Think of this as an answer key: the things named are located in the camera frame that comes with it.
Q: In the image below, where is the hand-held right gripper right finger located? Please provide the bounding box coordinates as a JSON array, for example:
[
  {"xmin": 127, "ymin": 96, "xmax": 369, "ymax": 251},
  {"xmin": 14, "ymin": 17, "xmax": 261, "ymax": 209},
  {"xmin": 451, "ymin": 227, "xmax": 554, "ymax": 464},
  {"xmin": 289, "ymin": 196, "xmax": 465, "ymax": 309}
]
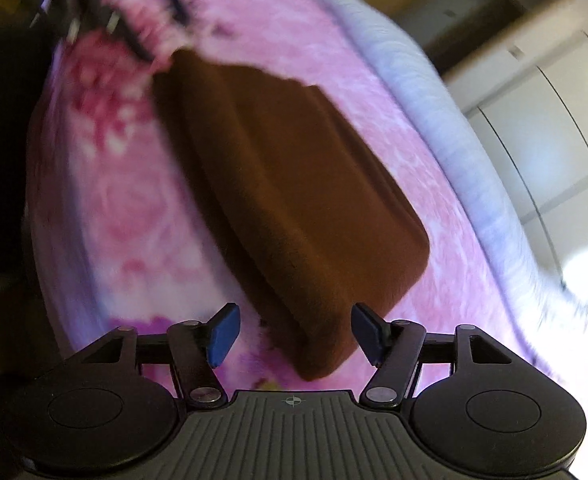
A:
[{"xmin": 351, "ymin": 302, "xmax": 512, "ymax": 407}]

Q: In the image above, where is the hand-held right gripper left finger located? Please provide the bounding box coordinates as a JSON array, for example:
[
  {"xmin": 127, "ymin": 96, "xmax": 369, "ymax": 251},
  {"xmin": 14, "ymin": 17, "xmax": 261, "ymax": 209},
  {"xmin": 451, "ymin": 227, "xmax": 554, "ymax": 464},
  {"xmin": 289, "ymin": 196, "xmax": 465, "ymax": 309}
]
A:
[{"xmin": 76, "ymin": 303, "xmax": 241, "ymax": 407}]

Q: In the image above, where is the brown knitted sweater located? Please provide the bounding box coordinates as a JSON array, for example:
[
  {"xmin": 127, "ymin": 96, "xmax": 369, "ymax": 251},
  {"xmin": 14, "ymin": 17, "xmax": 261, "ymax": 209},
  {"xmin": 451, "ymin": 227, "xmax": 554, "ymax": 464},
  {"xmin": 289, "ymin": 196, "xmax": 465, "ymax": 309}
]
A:
[{"xmin": 153, "ymin": 47, "xmax": 431, "ymax": 382}]

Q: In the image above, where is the pink floral blanket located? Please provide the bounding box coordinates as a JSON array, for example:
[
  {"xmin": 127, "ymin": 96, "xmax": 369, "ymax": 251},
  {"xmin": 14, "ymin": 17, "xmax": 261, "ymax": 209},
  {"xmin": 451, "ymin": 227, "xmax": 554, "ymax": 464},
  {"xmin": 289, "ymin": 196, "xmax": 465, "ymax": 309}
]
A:
[{"xmin": 24, "ymin": 0, "xmax": 575, "ymax": 396}]

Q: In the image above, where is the pale ribbed quilt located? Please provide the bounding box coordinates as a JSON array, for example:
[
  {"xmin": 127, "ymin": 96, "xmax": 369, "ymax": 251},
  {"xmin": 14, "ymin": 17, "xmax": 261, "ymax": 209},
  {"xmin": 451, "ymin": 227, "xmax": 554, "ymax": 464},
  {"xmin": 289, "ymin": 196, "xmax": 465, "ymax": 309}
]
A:
[{"xmin": 299, "ymin": 0, "xmax": 588, "ymax": 311}]

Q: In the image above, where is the white wardrobe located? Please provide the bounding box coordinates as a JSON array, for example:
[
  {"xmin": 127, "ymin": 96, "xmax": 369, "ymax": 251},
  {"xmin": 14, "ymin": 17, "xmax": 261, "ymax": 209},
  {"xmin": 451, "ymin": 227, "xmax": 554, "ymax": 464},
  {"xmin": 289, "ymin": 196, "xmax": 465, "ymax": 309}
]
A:
[{"xmin": 444, "ymin": 30, "xmax": 588, "ymax": 306}]

